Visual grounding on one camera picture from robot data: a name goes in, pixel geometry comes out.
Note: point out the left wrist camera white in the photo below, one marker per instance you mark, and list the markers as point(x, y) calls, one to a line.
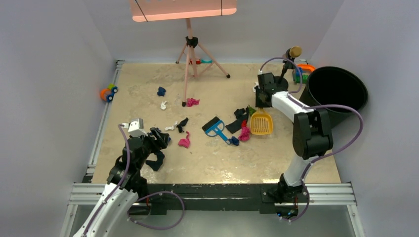
point(135, 128)

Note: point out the pink light panel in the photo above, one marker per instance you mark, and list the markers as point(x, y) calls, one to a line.
point(158, 10)

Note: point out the white paper scrap far right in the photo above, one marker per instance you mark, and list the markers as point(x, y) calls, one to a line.
point(255, 87)

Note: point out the flat black paper sheet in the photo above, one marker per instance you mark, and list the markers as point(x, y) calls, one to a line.
point(236, 125)

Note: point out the white twisted paper scrap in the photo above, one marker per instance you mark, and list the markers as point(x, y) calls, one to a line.
point(171, 128)

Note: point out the blue hand brush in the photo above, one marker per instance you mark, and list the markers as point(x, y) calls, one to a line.
point(214, 128)

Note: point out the green paper scrap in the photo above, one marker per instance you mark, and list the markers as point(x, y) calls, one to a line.
point(251, 110)

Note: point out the black trash bin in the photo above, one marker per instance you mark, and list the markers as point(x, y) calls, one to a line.
point(334, 85)

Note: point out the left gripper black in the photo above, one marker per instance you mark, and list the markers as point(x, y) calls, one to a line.
point(157, 144)

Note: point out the small blue paper scrap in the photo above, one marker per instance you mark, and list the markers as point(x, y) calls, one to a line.
point(234, 141)

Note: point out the black paper scrap centre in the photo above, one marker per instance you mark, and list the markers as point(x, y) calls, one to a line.
point(181, 125)

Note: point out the yellow slotted scoop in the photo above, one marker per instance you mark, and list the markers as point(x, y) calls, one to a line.
point(261, 123)

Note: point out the white paper scrap far left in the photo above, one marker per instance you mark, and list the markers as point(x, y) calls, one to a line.
point(163, 105)

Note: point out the orange green toy car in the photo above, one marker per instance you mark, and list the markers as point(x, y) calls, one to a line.
point(107, 94)

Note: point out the red teal toy behind tripod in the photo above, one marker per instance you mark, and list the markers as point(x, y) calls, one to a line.
point(199, 61)

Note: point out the pink paper scrap right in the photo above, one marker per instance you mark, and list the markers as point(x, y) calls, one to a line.
point(245, 132)

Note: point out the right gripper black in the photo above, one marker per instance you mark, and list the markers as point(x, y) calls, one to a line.
point(258, 103)

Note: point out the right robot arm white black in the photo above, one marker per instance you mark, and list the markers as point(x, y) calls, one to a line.
point(312, 135)

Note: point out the colourful block toy orange arch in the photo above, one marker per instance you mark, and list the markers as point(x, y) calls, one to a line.
point(302, 72)

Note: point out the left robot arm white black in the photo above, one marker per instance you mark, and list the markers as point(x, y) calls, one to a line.
point(124, 185)

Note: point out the pink tripod stand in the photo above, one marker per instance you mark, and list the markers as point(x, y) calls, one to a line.
point(191, 70)

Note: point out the black crumpled paper scrap right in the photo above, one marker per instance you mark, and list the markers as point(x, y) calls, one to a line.
point(242, 114)

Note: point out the pink paper scrap by tripod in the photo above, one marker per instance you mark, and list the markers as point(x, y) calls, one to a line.
point(192, 102)

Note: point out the pink paper scrap centre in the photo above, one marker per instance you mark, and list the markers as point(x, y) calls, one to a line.
point(185, 142)

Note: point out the blue paper scrap far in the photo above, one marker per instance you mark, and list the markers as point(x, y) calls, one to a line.
point(161, 91)

